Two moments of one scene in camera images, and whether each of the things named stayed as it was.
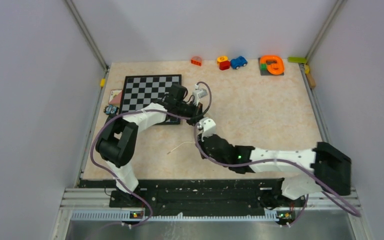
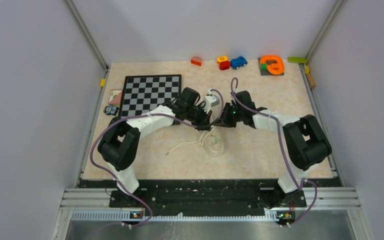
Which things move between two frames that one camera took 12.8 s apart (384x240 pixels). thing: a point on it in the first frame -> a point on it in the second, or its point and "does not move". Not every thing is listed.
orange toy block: [196, 60] does not move
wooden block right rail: [310, 80] does not move
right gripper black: [202, 143] -> [226, 122]
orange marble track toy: [271, 65] does not move
